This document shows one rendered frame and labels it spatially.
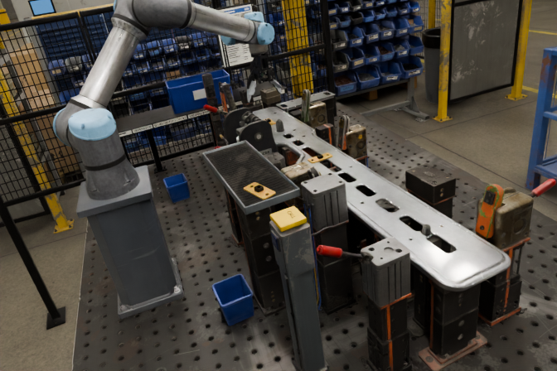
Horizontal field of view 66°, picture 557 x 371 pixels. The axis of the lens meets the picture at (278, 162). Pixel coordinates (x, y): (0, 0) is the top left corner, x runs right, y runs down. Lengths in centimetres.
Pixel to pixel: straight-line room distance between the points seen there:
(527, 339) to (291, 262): 67
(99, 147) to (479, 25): 381
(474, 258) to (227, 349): 69
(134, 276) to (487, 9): 389
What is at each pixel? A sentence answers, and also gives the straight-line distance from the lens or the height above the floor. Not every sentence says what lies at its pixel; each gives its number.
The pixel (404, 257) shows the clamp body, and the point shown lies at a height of 105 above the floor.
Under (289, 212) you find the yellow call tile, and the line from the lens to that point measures 91.
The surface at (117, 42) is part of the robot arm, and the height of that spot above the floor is 148.
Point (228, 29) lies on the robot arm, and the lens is 148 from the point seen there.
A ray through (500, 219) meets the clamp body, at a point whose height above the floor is 104.
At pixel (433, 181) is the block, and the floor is 103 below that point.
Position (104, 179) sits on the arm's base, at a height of 116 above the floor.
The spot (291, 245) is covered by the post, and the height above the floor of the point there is 111.
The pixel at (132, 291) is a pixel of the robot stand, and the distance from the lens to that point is 146.
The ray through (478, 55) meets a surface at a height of 54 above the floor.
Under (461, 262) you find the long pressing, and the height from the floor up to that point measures 100.
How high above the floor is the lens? 165
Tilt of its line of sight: 26 degrees down
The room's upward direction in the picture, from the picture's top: 9 degrees counter-clockwise
